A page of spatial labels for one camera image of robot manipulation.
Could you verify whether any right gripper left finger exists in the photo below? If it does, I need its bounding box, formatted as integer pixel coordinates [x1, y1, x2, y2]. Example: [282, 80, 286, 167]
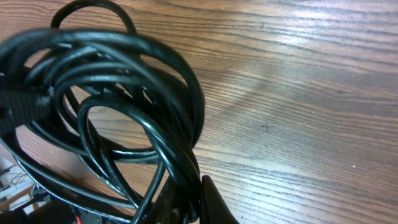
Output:
[144, 177, 187, 224]

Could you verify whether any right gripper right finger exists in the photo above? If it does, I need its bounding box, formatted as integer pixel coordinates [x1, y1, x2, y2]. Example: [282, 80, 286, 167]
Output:
[200, 175, 239, 224]

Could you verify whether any black usb cable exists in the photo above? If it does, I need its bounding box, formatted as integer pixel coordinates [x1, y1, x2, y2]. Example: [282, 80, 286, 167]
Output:
[0, 27, 206, 224]
[0, 0, 175, 224]

